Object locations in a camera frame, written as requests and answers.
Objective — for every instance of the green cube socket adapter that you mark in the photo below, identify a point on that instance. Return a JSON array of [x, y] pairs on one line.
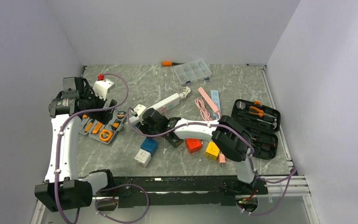
[[174, 140]]

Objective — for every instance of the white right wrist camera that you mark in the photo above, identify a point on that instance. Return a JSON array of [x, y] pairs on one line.
[[138, 111]]

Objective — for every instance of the grey plastic tool tray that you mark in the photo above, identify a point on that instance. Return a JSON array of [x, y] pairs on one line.
[[115, 125]]

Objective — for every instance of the orange screwdriver at wall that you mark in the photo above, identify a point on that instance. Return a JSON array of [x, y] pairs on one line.
[[169, 63]]

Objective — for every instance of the light blue power strip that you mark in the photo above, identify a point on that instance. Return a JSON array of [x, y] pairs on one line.
[[215, 98]]

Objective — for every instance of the red cube socket adapter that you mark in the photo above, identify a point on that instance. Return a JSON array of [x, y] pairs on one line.
[[193, 145]]

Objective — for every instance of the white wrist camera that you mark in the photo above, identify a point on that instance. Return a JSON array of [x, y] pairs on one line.
[[102, 88], [138, 111]]

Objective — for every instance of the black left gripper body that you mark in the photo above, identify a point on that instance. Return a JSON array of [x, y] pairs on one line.
[[91, 101]]

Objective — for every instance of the yellow cube socket adapter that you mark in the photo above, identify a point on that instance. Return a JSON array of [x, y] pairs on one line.
[[212, 152]]

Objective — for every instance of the black aluminium base frame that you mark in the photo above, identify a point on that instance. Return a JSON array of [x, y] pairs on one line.
[[175, 190]]

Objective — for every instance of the white cube socket adapter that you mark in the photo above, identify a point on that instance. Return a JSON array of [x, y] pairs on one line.
[[143, 158]]

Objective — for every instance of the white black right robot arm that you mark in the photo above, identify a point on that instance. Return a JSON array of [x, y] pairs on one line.
[[231, 138]]

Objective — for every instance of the orange black screwdriver in tray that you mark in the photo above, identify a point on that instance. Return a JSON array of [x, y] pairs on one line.
[[88, 127]]

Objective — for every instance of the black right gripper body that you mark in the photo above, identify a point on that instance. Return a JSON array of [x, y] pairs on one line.
[[145, 127]]

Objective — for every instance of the blue cube socket adapter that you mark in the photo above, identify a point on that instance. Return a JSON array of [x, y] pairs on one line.
[[150, 145]]

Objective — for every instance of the pink power strip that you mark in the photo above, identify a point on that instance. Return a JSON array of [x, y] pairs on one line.
[[209, 101]]

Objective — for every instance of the black tool case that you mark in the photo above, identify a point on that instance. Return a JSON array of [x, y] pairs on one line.
[[262, 122]]

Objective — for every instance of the clear plastic organizer box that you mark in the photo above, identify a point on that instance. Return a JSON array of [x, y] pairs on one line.
[[192, 71]]

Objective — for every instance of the white power strip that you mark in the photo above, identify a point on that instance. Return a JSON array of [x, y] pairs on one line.
[[161, 106]]

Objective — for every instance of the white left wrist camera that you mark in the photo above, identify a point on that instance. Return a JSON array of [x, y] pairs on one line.
[[102, 88]]

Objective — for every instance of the pink cube socket adapter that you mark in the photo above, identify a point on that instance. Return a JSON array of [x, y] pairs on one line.
[[222, 160]]

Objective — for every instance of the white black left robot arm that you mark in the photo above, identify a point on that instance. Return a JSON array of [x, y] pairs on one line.
[[64, 160]]

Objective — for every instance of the orange tape measure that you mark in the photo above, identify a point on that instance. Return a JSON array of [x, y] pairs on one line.
[[106, 135]]

